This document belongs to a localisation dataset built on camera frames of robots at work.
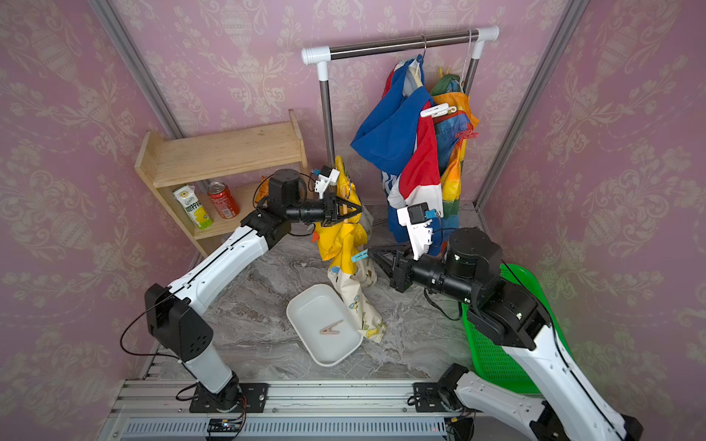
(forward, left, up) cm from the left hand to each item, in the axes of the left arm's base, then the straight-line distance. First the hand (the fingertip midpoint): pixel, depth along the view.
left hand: (360, 211), depth 68 cm
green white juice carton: (+8, +48, -4) cm, 49 cm away
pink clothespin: (-16, +10, -36) cm, 41 cm away
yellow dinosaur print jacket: (-12, +2, -13) cm, 18 cm away
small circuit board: (-40, +35, -40) cm, 67 cm away
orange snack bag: (+21, +33, -13) cm, 41 cm away
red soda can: (+12, +41, -8) cm, 43 cm away
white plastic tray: (-13, +11, -38) cm, 42 cm away
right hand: (-16, -2, +6) cm, 18 cm away
